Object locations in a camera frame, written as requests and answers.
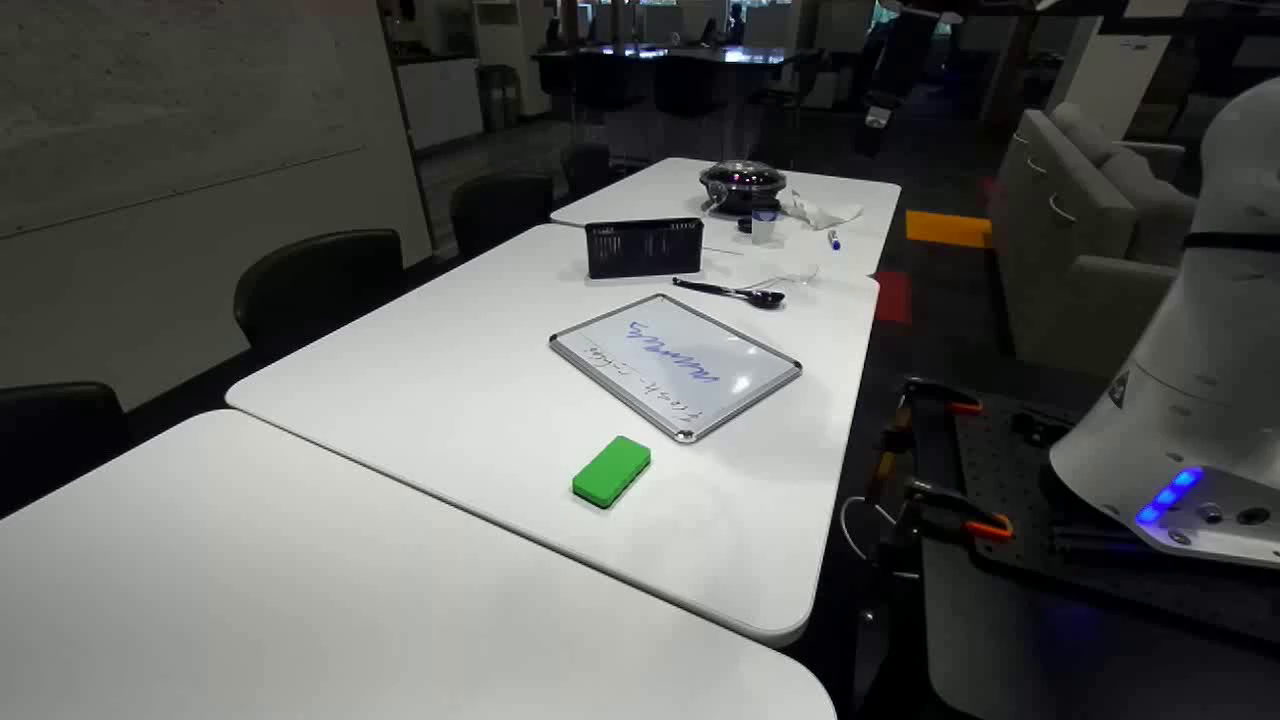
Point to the green eraser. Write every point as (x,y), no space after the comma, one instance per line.
(614,468)

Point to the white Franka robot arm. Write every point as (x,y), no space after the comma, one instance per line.
(1182,385)

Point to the small framed whiteboard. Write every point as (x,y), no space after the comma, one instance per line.
(673,361)

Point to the black marker pen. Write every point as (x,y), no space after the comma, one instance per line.
(725,289)

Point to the black rectangular box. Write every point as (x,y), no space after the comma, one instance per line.
(646,251)

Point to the dark metal bowl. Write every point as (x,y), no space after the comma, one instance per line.
(742,183)

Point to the black office chair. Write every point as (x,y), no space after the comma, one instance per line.
(500,211)
(316,282)
(54,433)

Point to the blue pen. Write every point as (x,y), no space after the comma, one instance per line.
(832,241)

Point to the dark trash bin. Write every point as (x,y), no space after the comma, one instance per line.
(500,98)

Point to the orange black clamp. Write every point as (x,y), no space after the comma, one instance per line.
(942,398)
(961,518)

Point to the yellow block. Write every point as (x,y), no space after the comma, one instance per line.
(950,231)

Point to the black robot stand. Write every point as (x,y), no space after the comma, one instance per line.
(1065,612)

